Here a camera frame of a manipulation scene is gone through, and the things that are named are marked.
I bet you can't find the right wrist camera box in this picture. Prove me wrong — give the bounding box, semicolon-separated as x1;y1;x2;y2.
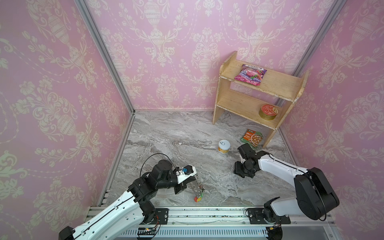
238;144;256;160

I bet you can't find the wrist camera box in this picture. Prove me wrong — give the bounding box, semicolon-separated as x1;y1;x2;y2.
238;144;256;160
175;165;197;184

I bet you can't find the aluminium corner frame post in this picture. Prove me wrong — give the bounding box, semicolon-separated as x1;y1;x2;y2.
74;0;135;116

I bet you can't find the pink snack packet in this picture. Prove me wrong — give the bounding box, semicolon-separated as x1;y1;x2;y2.
235;64;267;86

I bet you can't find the aluminium front rail base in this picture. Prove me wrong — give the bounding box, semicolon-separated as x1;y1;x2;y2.
77;205;343;240

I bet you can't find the wooden two-tier shelf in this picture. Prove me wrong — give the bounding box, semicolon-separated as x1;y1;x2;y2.
212;50;310;149

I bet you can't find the right aluminium corner post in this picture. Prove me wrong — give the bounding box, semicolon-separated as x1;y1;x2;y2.
292;0;347;77

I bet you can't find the green orange food packet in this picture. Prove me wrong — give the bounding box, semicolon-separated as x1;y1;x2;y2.
241;129;264;148

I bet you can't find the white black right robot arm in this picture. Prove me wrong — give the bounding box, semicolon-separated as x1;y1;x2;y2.
234;144;340;224

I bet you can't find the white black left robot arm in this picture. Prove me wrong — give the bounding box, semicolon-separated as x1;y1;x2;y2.
59;160;197;240

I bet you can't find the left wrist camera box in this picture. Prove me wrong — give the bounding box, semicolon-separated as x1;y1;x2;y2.
175;165;197;184

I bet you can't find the red round tin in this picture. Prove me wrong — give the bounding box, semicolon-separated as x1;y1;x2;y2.
259;104;279;121

